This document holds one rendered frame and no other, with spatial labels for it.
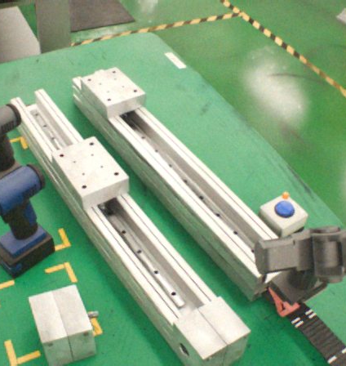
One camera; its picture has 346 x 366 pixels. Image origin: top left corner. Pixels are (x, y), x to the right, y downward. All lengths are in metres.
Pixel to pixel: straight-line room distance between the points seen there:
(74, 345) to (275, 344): 0.37
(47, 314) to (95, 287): 0.18
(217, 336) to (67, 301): 0.27
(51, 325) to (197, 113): 0.81
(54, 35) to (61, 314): 1.87
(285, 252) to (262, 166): 0.53
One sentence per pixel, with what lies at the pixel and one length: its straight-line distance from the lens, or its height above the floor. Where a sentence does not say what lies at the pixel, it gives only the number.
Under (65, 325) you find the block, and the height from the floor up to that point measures 0.87.
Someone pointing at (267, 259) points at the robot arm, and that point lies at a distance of 0.82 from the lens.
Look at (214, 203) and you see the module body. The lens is 1.15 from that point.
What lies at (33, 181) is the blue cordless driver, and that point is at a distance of 0.97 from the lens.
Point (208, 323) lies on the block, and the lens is 0.89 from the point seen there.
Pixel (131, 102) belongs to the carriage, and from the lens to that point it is 1.32.
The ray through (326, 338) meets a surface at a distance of 1.00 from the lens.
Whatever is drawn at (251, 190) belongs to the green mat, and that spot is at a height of 0.78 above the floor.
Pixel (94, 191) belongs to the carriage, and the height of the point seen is 0.90.
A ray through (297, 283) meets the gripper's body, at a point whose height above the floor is 0.91.
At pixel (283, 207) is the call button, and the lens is 1.13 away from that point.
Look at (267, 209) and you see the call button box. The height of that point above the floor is 0.84.
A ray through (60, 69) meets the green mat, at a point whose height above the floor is 0.78.
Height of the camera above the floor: 1.63
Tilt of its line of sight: 43 degrees down
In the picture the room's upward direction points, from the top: 3 degrees clockwise
